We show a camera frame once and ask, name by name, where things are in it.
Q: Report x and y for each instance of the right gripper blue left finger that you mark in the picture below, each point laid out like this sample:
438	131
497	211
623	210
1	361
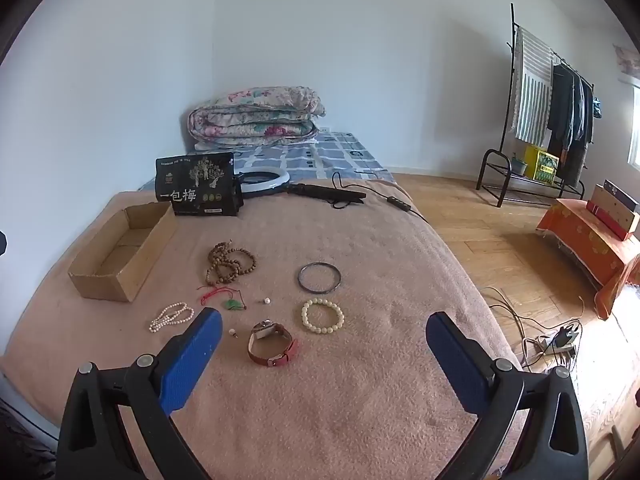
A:
94	442

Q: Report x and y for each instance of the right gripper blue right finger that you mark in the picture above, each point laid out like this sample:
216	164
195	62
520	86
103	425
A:
552	443

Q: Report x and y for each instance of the red strap wristwatch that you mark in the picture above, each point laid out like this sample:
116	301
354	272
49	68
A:
270	344

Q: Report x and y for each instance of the power strip with chargers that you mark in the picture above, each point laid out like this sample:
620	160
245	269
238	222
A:
562	345

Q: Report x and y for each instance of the open cardboard box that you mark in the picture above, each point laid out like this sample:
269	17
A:
115	263

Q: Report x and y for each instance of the orange cloth covered table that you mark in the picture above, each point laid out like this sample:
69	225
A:
611	261

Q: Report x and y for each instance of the pink brown blanket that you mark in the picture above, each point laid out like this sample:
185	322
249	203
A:
324	374

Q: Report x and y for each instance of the red white gift box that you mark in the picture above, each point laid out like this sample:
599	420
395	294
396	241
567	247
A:
608	204

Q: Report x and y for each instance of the black snack bag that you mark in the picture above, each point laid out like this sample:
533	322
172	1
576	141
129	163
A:
199	185

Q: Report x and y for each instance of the yellow green box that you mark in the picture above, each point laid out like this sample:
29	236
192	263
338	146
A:
541	166

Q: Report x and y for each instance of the dark blue bangle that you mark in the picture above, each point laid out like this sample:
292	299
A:
319	277

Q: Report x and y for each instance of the black clothes rack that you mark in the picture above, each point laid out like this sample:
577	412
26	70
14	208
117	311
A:
502	170

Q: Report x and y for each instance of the dark hanging clothes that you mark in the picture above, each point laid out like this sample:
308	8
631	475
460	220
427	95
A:
570	122

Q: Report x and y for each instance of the black folded tripod stand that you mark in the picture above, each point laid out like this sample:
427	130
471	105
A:
336	197

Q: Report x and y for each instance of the blue checkered bed sheet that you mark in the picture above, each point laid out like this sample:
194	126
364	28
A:
314	159

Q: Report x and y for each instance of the folded floral quilt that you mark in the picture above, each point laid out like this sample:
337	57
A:
257	116

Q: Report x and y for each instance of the striped hanging cloth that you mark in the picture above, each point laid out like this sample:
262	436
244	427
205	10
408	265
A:
531	90

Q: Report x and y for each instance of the white ring light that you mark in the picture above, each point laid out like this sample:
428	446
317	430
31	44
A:
260	181

